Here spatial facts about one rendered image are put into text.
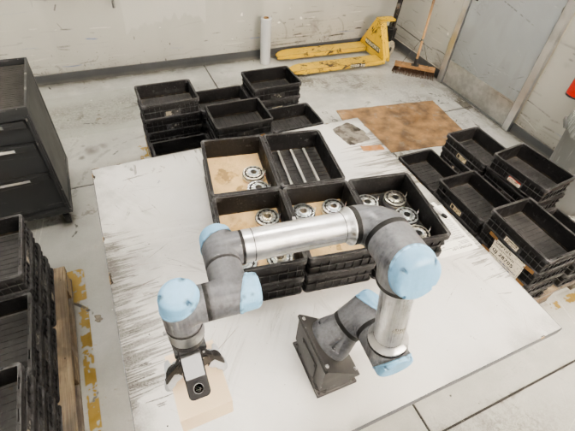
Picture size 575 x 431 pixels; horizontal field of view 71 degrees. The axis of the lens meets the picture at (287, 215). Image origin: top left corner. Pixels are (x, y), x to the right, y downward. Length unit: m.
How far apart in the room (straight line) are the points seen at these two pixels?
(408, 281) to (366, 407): 0.70
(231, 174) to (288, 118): 1.35
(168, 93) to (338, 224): 2.49
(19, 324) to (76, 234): 0.95
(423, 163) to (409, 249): 2.33
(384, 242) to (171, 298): 0.46
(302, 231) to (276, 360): 0.71
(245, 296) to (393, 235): 0.35
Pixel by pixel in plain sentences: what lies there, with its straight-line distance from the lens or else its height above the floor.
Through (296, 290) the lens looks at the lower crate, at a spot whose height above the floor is 0.73.
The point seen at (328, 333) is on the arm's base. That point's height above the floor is 0.92.
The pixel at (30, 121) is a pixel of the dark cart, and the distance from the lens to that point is 2.57.
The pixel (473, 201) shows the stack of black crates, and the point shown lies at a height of 0.38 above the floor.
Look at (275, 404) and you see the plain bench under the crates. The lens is 1.46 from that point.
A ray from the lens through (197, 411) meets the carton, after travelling 1.01.
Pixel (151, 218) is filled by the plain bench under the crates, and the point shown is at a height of 0.70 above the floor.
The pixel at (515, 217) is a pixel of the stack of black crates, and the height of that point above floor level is 0.49.
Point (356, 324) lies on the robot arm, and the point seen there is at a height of 0.98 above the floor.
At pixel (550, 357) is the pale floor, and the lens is 2.83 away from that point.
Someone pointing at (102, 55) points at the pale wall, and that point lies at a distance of 4.62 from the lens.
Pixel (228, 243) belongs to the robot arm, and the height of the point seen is 1.42.
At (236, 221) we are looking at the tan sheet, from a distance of 1.71.
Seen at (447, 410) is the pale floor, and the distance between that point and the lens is 2.39.
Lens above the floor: 2.08
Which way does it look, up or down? 46 degrees down
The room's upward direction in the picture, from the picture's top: 6 degrees clockwise
